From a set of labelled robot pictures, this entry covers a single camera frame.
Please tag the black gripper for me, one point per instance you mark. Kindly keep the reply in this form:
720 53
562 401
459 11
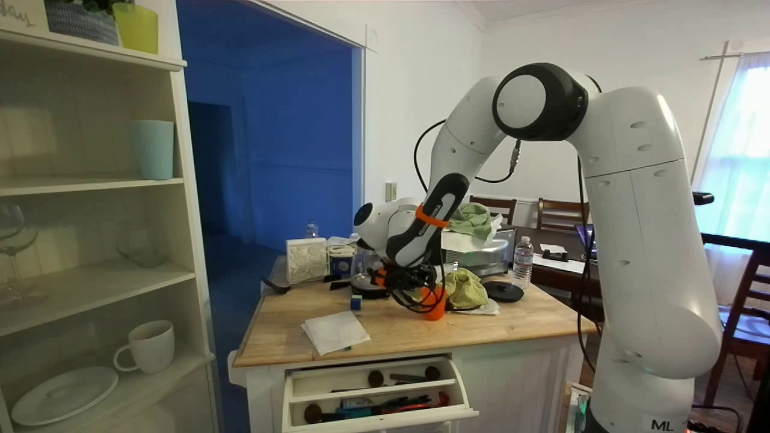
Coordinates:
417 279

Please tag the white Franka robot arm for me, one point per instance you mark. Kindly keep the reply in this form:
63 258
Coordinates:
641 241

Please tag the orange plastic cup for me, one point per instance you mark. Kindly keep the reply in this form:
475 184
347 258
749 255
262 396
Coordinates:
435 314

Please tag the light blue cup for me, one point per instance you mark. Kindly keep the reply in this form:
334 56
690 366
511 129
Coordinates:
155 147

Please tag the yellow-green towel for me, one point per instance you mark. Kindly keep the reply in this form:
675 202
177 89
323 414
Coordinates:
470 290

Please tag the white wooden-top kitchen cart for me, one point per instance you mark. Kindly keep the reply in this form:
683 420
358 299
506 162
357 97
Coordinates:
417 337

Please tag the white paper towel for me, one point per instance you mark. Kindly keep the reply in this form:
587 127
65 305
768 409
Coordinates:
485 308

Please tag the clear plastic container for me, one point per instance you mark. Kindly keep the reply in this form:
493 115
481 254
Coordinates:
485 254

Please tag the black round disc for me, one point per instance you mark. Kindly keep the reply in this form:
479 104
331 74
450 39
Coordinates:
503 293

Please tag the black electric kettle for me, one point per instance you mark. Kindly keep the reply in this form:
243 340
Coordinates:
364 279

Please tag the small blue cube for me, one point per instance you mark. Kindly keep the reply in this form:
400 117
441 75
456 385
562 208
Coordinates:
357 301

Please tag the green cloth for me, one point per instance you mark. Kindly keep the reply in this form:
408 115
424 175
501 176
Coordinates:
471 217

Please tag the clear plastic water bottle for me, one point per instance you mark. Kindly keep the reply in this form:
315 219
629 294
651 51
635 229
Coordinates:
523 258

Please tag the white paper napkin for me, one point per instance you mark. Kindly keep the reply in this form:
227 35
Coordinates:
337 332

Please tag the brown wooden chair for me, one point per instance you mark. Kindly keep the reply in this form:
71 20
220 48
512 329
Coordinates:
562 216
501 208

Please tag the white open cart drawer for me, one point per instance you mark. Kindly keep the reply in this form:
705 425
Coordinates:
375 394

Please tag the dark dining table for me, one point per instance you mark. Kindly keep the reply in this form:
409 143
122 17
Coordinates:
554 279

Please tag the white paper sheet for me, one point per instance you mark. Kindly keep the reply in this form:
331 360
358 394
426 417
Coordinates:
554 264

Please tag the black bicycle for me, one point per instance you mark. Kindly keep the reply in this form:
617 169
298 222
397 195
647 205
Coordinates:
704 199

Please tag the white ceramic mug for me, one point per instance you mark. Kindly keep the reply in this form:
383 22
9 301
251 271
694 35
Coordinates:
150 344

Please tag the clear glass bowl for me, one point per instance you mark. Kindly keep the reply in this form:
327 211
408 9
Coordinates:
139 246

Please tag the dark red wooden chair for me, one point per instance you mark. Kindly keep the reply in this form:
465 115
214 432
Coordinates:
749 321

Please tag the white window curtain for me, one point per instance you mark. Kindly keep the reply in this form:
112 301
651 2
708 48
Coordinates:
747 159

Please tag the white shelf unit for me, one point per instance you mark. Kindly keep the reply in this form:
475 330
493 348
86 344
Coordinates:
96 290

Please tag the yellow-green pot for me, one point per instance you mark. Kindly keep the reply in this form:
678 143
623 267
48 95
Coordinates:
136 27

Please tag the clear wine glass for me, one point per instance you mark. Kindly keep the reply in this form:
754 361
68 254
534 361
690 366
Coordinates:
15 241

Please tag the grey woven basket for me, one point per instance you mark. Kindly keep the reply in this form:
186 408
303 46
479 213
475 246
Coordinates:
80 24

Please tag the white wall switch plate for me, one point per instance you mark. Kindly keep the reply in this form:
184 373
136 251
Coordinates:
391 192

